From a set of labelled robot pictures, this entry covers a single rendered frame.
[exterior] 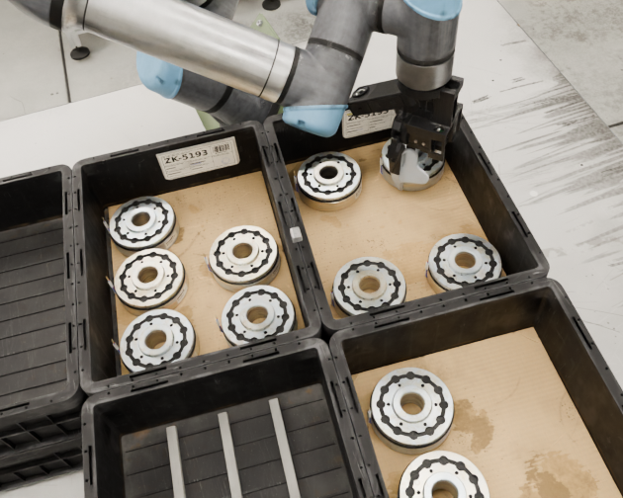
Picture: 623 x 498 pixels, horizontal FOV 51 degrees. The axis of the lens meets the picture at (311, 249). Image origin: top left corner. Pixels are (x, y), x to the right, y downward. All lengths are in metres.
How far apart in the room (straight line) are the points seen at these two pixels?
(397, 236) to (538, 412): 0.32
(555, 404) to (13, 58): 2.64
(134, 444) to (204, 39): 0.51
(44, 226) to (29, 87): 1.79
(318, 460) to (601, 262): 0.61
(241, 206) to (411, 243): 0.28
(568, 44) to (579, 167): 1.50
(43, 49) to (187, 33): 2.28
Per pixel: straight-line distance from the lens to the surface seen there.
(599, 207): 1.26
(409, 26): 0.83
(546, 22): 2.88
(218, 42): 0.81
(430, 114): 0.93
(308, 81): 0.82
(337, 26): 0.84
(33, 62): 3.02
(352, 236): 1.00
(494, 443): 0.86
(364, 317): 0.80
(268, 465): 0.85
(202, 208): 1.07
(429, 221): 1.02
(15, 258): 1.13
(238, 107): 1.22
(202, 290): 0.97
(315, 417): 0.86
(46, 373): 0.99
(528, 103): 1.42
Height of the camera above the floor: 1.63
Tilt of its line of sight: 54 degrees down
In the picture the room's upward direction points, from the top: 8 degrees counter-clockwise
